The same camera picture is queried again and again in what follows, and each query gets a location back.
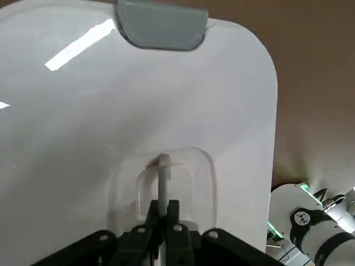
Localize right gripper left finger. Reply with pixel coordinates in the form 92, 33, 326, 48
27, 199, 164, 266

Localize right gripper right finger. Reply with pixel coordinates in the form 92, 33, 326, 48
166, 199, 281, 266

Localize white bin lid grey latches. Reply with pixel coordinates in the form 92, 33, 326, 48
0, 0, 278, 266

